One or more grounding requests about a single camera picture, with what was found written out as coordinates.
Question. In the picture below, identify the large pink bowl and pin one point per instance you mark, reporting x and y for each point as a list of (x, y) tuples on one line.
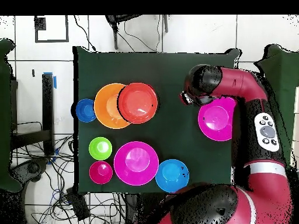
[(216, 121), (136, 163)]

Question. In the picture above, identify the orange-red bowl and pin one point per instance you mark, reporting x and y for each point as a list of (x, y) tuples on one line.
[(137, 105)]

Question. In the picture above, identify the large orange bowl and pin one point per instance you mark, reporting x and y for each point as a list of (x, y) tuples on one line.
[(105, 105)]

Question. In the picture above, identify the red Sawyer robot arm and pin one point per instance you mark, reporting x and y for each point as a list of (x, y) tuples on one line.
[(245, 81)]

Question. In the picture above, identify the dark green tablecloth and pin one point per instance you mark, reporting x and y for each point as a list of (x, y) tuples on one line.
[(175, 70)]

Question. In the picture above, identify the light blue bowl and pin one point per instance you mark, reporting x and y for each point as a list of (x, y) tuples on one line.
[(172, 173)]

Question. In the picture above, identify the small green bowl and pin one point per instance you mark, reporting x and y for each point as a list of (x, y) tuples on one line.
[(100, 148)]

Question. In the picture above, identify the green-covered side table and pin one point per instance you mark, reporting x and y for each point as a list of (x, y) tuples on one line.
[(285, 81), (4, 116)]

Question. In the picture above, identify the small dark blue bowl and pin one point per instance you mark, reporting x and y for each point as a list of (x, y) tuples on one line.
[(85, 110)]

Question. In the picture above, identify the small crimson bowl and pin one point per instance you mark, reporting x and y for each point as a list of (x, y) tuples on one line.
[(101, 172)]

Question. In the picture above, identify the white boxes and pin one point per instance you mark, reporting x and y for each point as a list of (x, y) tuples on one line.
[(296, 128)]

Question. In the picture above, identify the blue tape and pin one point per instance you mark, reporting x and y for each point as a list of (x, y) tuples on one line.
[(55, 82)]

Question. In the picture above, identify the black bench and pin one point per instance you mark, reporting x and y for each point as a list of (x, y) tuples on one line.
[(48, 105)]

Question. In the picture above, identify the black power brick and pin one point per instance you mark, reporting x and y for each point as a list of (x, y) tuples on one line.
[(78, 205)]

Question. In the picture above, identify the small black marker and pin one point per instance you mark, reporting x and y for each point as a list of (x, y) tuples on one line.
[(33, 73)]

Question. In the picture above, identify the grey office chair base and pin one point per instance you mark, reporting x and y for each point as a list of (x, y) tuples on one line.
[(32, 168)]

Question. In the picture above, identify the black square frame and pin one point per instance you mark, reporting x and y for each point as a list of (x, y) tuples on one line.
[(40, 23)]

